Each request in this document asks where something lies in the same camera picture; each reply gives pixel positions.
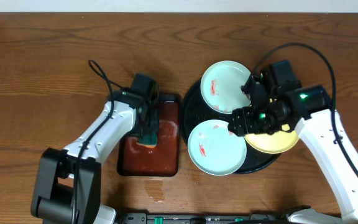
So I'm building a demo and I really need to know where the green yellow sponge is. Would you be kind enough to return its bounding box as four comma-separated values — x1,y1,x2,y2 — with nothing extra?
137,133,158,148

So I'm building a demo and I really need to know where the yellow plate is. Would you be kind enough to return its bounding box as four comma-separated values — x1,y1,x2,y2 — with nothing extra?
244,124,299,154

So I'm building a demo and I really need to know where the light green plate front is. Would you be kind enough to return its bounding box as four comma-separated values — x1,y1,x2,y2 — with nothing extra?
187,119,247,176

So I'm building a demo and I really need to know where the light green plate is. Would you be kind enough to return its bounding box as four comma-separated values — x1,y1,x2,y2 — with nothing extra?
187,119,247,176
200,60,251,114

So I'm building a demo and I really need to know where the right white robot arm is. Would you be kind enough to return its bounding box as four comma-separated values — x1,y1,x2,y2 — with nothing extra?
228,77,358,223

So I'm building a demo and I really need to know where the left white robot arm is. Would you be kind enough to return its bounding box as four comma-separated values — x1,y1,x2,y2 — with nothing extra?
30,90,159,223

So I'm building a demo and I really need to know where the dark red rectangular tray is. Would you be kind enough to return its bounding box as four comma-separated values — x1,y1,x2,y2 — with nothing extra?
117,94,181,177

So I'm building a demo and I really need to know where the black round tray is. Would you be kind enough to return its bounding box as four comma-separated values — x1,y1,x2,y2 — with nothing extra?
180,80,280,174

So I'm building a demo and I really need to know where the light green plate back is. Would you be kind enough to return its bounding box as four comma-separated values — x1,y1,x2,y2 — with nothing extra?
200,60,251,114

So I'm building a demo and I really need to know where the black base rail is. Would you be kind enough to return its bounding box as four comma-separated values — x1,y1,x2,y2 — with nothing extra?
113,213,288,224

